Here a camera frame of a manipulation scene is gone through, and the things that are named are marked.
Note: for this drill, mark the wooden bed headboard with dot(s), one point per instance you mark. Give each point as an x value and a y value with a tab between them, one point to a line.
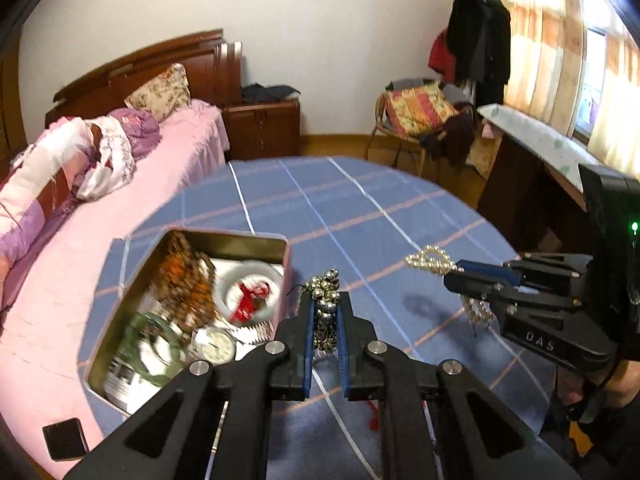
213	68

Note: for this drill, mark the pink metal tin box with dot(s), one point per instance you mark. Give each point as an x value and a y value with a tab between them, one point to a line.
171	273

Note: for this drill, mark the dark clothes on nightstand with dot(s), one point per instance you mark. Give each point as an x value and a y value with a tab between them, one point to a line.
259	94

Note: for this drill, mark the floral pillow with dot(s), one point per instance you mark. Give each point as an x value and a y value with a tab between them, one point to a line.
162	95

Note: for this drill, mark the pink purple patchwork quilt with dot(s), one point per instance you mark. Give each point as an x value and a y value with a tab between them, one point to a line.
74	159

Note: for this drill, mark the person's right hand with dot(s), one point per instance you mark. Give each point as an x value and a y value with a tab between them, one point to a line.
620	388

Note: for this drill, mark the blue plaid tablecloth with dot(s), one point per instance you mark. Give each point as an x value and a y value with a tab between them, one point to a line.
361	219

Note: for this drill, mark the red hanging garment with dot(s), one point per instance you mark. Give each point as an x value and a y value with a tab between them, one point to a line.
441	60

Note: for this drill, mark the colourful striped cushion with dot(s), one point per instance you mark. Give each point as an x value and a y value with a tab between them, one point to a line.
418	110

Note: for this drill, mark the pink bed sheet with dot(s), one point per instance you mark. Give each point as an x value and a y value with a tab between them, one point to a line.
40	384

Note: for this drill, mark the desk with patterned cover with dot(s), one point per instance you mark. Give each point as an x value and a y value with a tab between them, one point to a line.
533	195

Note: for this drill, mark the hanging dark coats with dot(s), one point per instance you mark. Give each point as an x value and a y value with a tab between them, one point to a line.
478	36

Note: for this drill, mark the silver wrist watch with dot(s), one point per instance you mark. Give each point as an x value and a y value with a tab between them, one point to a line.
214	345

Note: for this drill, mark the dark maroon clothes on chair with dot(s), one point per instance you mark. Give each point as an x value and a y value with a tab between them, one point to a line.
454	141

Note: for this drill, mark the dark green jade bangle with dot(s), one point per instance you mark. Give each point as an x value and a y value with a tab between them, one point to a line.
148	334

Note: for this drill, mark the pale jade bangle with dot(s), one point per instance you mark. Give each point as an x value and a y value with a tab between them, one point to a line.
226	292

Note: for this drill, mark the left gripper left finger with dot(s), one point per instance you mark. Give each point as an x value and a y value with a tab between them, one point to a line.
211	422

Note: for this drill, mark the rattan chair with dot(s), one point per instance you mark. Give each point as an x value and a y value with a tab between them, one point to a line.
404	144

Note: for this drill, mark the black phone on bed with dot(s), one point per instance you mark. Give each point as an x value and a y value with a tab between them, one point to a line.
65	440

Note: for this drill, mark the red knot tassel charm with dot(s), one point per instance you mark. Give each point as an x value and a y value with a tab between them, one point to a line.
252	299

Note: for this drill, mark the beige curtain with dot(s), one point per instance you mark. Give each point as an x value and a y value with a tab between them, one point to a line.
548	67

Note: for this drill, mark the wooden nightstand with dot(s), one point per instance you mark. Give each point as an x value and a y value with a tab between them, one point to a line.
265	130

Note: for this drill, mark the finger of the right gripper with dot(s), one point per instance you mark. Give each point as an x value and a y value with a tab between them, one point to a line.
485	289
500	269

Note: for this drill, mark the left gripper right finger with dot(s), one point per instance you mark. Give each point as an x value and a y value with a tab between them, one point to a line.
437	421

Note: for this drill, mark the purple garment on bed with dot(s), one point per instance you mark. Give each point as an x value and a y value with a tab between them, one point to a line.
141	128

